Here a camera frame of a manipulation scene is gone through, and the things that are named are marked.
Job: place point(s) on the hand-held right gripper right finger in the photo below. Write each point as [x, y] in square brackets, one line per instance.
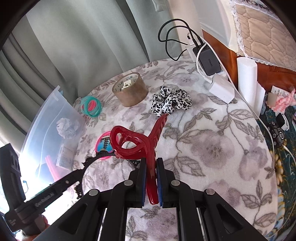
[160, 185]

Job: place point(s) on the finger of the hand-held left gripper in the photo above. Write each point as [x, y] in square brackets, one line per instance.
[70, 180]

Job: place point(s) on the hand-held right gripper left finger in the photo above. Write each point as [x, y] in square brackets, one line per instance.
[143, 180]

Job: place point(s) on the small blue box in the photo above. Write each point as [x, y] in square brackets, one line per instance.
[64, 155]

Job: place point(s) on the black studded headband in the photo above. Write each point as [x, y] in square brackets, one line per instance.
[92, 158]

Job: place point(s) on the red hair claw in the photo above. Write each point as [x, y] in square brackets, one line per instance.
[151, 148]

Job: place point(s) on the pink blue hair clip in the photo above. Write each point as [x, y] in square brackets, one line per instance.
[104, 144]

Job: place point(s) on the clear plastic container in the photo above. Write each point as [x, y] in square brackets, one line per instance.
[46, 129]

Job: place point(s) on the stack of teal hair rings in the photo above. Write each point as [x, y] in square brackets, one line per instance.
[91, 113]

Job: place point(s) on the stack of pink hair rings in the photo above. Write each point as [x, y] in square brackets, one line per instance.
[92, 104]

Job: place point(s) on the black white spotted scrunchie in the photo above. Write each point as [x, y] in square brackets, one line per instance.
[171, 102]

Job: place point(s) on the brown packing tape roll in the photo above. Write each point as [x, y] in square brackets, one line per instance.
[131, 97]

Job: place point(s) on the small white plastic piece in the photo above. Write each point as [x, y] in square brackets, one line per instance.
[126, 84]

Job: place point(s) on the large white charger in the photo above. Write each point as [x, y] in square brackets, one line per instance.
[222, 89]

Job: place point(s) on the dark floral cloth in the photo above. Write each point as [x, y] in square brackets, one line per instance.
[286, 185]

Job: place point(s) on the white power strip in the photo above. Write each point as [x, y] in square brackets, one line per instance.
[221, 73]

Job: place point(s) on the small black device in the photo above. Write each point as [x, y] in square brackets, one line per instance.
[276, 133]

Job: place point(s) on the black charger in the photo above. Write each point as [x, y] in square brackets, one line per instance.
[208, 61]

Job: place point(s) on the white folded sheet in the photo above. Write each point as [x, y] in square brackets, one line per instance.
[260, 97]

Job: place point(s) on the pale green curtain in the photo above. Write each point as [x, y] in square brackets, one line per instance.
[81, 46]

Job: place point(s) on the white paper roll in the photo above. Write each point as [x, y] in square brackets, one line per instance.
[246, 81]

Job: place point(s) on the pink knitted item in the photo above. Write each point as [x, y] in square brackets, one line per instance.
[285, 103]

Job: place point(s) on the white paper label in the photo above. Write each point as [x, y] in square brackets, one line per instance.
[278, 90]

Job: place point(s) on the wooden cabinet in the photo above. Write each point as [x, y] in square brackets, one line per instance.
[272, 74]

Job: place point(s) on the beige quilted cover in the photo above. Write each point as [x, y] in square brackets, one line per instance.
[261, 30]

